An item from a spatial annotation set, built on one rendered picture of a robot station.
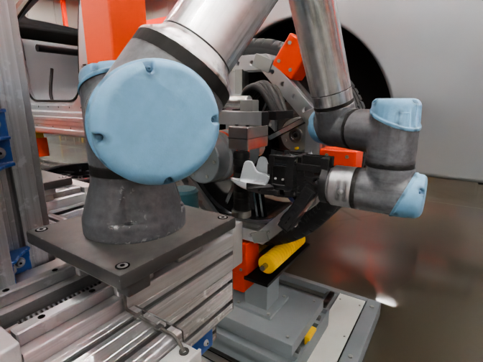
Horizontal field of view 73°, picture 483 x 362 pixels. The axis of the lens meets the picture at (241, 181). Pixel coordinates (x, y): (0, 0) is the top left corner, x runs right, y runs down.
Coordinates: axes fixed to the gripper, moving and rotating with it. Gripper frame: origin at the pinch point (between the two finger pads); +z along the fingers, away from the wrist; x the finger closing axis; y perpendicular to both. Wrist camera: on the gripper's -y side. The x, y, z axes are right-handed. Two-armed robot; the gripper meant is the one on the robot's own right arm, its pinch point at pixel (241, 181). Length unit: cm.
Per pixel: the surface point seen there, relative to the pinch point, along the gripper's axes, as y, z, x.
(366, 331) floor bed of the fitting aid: -75, -19, -65
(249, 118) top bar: 13.6, -1.1, -1.5
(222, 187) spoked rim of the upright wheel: -15, 33, -37
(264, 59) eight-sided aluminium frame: 27.5, 6.0, -20.2
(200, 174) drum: -1.8, 16.8, -6.0
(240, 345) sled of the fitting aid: -67, 15, -22
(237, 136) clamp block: 10.0, 0.0, 1.5
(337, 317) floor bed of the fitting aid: -75, -6, -67
